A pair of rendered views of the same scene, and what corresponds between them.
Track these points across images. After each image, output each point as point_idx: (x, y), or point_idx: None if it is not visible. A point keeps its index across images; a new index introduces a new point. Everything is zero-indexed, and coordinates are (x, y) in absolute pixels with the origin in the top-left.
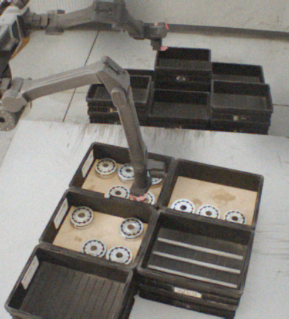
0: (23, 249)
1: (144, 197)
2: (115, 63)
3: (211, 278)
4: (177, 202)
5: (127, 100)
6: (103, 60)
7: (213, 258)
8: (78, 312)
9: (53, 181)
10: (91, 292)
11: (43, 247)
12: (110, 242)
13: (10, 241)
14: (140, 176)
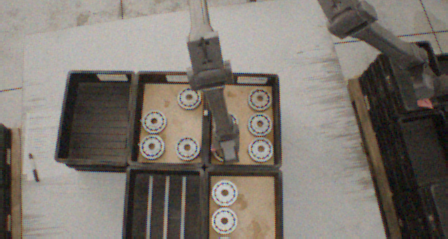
0: (164, 62)
1: (213, 150)
2: (219, 52)
3: (153, 238)
4: (231, 185)
5: (201, 90)
6: (207, 36)
7: (175, 235)
8: (94, 130)
9: (249, 56)
10: (115, 134)
11: (132, 78)
12: (170, 134)
13: (169, 47)
14: None
